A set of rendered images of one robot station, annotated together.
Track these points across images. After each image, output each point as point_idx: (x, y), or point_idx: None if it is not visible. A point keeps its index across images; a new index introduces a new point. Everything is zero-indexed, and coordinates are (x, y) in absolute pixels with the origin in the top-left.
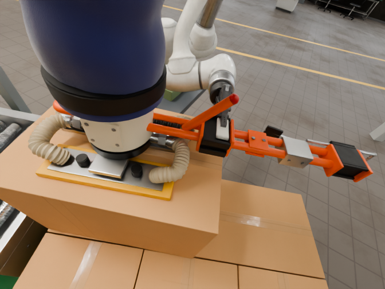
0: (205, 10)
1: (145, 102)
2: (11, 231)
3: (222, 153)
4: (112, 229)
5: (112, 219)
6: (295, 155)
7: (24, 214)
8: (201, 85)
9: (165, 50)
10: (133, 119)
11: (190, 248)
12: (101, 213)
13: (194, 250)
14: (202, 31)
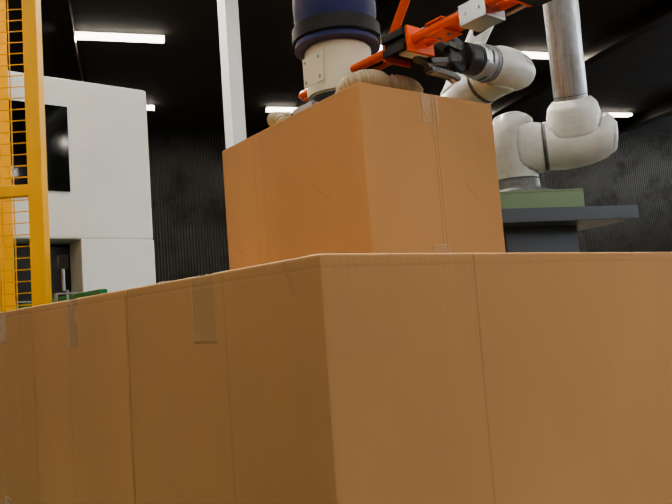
0: (555, 72)
1: (338, 20)
2: None
3: (399, 44)
4: (287, 193)
5: (287, 146)
6: (465, 2)
7: (227, 234)
8: (472, 87)
9: (500, 145)
10: (334, 47)
11: (354, 185)
12: (282, 132)
13: (360, 194)
14: (561, 103)
